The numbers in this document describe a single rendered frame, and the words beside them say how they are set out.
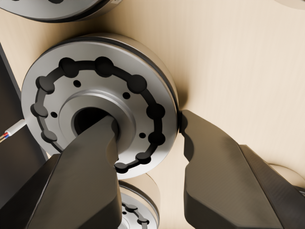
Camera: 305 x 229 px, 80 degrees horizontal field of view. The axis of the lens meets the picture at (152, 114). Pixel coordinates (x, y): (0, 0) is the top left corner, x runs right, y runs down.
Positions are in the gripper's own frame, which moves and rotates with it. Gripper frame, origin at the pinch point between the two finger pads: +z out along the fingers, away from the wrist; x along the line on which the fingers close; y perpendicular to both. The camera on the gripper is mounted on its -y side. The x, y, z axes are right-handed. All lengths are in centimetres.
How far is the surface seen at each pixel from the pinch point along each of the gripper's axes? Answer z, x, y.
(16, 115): 3.0, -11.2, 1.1
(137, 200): -0.8, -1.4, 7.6
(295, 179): -0.5, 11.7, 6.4
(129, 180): 0.6, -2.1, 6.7
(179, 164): 1.9, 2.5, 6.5
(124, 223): -1.1, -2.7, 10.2
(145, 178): 1.6, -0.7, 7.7
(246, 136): 1.3, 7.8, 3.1
